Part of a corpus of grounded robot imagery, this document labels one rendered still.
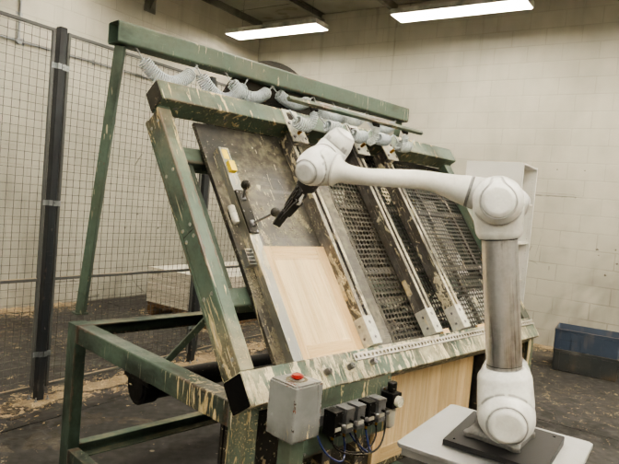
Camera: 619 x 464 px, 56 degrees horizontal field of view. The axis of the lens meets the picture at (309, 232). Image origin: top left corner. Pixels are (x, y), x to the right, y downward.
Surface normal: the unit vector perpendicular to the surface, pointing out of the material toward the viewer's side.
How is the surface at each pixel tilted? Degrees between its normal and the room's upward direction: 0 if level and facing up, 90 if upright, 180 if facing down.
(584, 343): 91
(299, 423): 90
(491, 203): 86
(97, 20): 90
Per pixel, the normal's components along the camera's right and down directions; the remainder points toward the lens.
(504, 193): -0.34, 0.02
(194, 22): 0.83, 0.11
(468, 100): -0.55, 0.00
